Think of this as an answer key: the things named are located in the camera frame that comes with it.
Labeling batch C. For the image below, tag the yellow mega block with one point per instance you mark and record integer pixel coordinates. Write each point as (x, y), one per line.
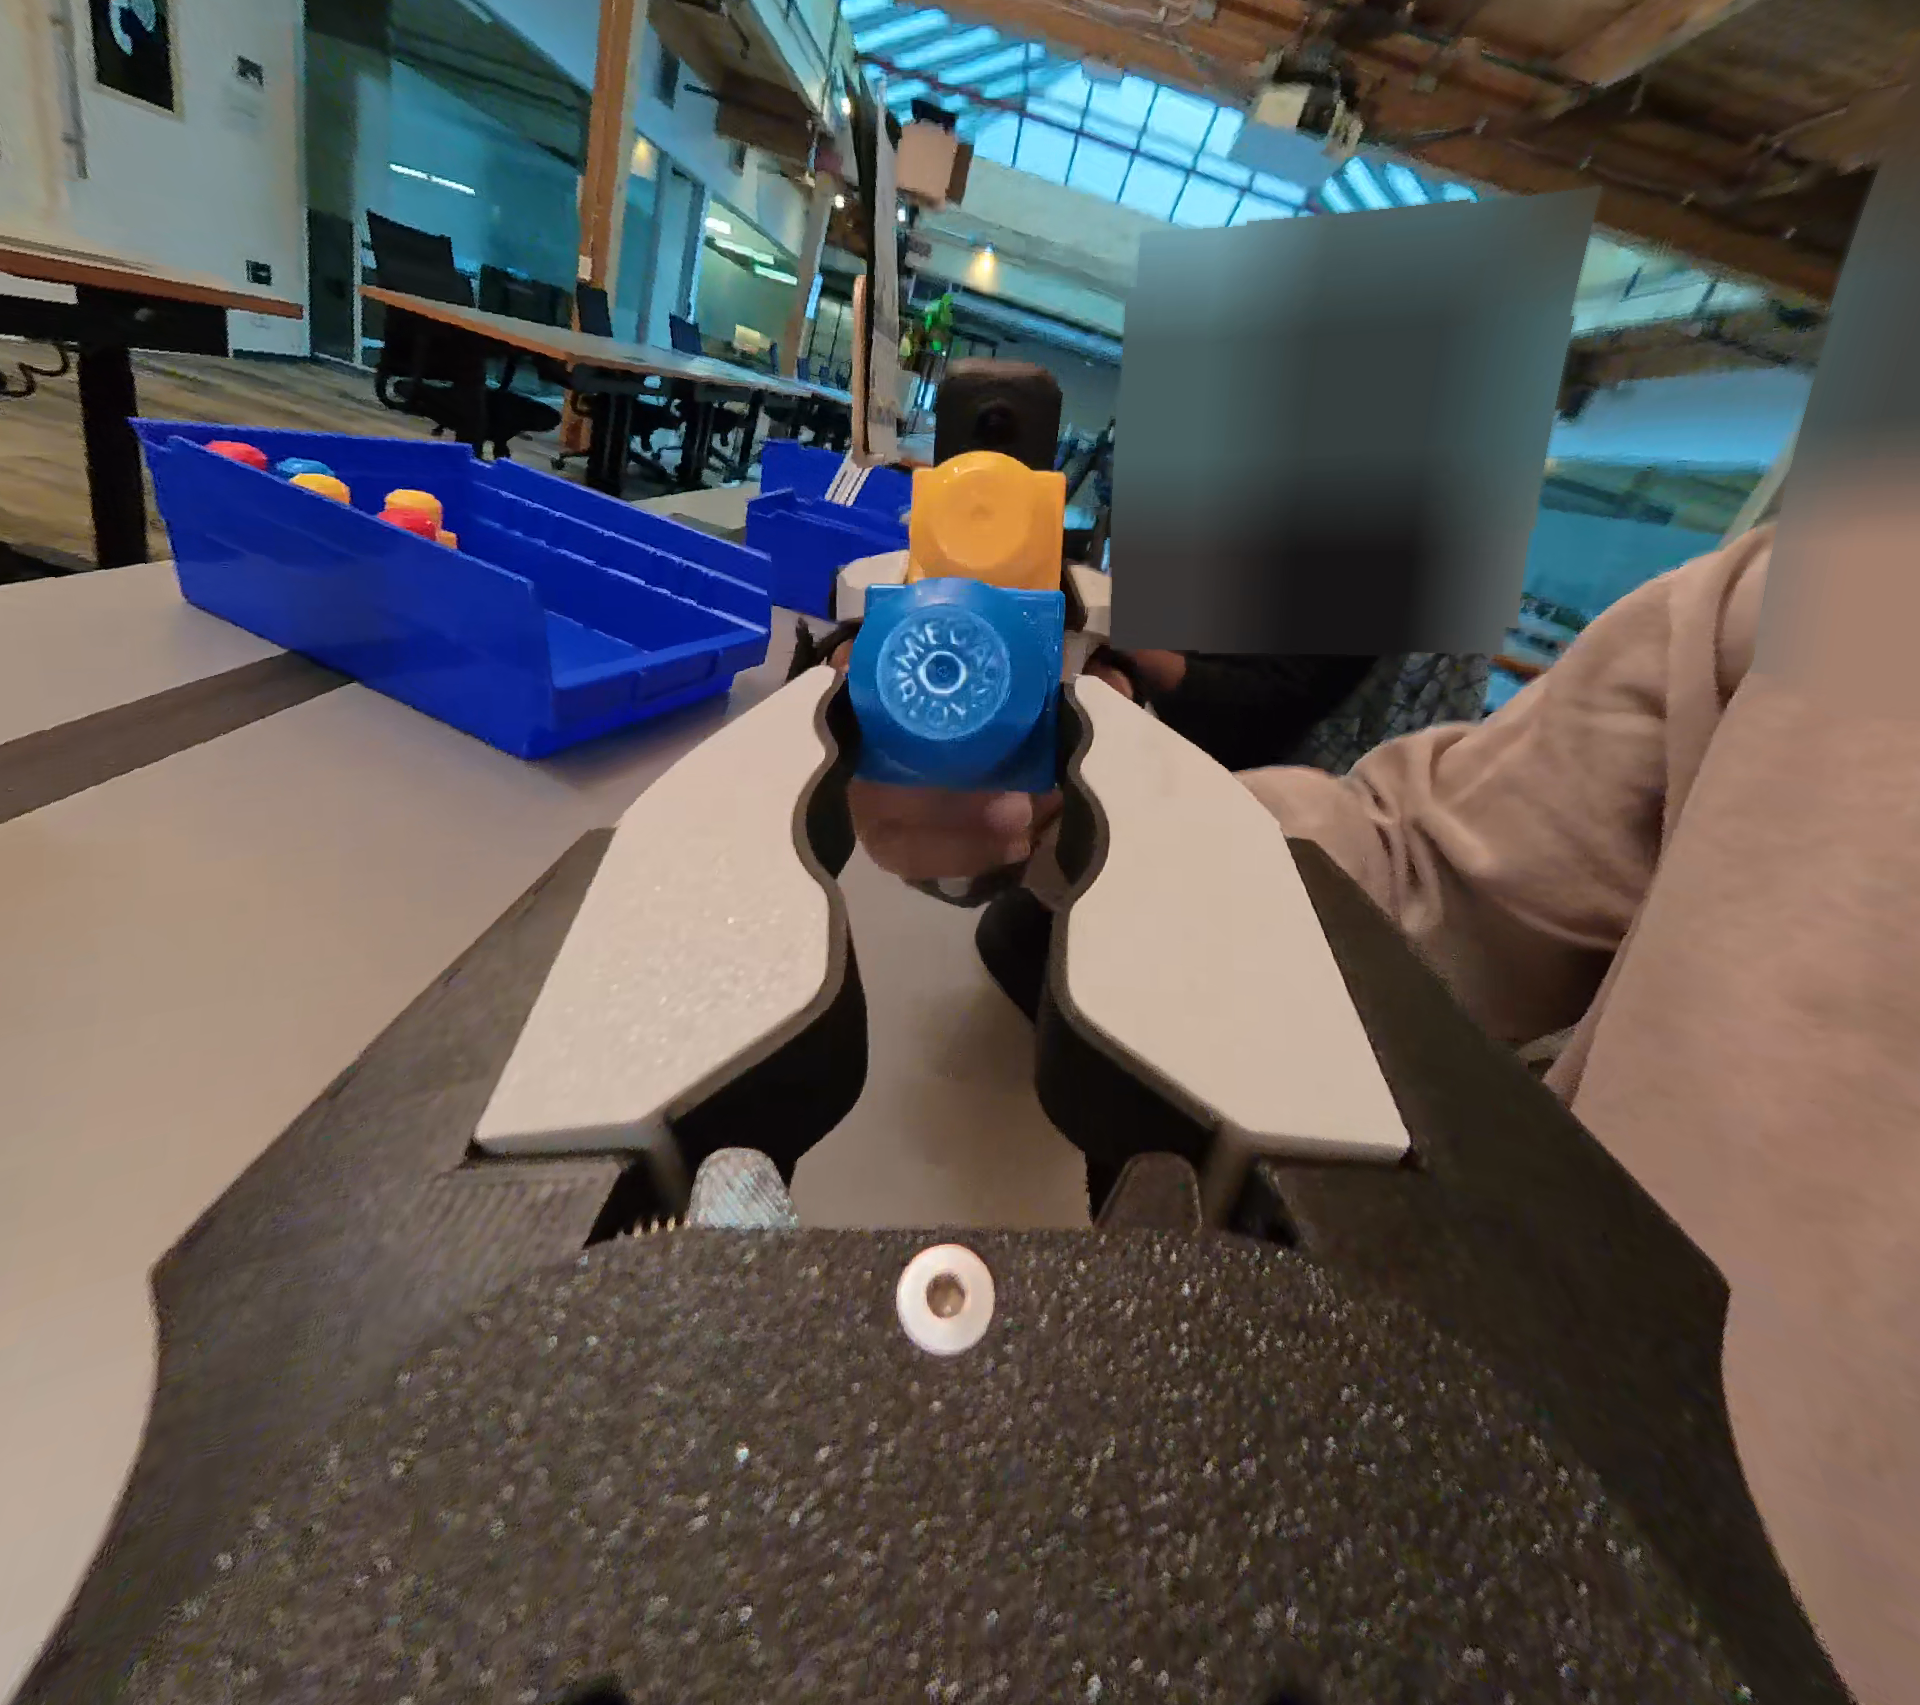
(982, 520)

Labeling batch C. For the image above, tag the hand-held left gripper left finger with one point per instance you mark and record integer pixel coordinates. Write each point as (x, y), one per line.
(676, 972)

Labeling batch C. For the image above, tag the black office chair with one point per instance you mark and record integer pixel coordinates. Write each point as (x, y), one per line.
(421, 265)

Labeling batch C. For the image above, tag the wooden support post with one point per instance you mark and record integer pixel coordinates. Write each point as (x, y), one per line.
(614, 85)

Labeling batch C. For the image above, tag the pile of mega blocks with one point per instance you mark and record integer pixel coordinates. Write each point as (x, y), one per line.
(413, 502)

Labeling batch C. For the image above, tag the pale upright pole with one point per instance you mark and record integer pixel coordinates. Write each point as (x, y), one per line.
(883, 235)

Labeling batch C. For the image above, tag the person's right forearm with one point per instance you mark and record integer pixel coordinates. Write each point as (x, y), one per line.
(1502, 805)

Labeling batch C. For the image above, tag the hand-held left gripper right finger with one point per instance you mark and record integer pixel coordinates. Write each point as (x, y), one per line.
(1222, 984)

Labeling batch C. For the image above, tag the blue one-stud mega block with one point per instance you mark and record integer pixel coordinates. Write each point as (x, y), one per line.
(944, 686)

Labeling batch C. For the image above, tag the blue storage bin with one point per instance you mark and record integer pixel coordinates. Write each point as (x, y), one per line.
(796, 466)
(451, 670)
(811, 565)

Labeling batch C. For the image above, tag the person's right hand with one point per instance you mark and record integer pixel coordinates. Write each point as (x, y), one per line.
(944, 835)

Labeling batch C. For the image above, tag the wood-top office desk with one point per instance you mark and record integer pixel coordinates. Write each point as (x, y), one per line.
(602, 348)
(150, 284)

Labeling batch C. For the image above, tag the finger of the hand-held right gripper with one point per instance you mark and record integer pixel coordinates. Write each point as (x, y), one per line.
(1090, 610)
(878, 574)

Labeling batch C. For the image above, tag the white ceiling device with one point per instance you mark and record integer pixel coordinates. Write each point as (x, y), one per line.
(1299, 108)

